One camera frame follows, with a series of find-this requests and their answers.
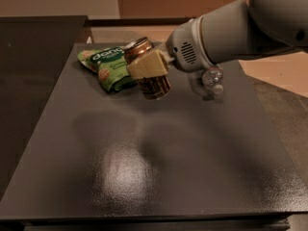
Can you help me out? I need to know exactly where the green snack bag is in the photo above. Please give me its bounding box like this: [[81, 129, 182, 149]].
[[77, 46, 136, 92]]

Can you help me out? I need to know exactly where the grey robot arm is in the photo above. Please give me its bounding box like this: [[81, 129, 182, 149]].
[[127, 0, 308, 80]]

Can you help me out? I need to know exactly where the orange soda can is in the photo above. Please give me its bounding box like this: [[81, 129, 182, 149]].
[[124, 38, 170, 100]]

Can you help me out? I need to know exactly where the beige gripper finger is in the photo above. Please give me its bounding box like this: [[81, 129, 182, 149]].
[[127, 49, 167, 79]]

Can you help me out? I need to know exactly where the dark side table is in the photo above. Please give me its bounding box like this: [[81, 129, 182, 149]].
[[0, 15, 87, 198]]

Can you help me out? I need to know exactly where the clear plastic water bottle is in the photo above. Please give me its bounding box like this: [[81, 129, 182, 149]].
[[201, 66, 224, 96]]

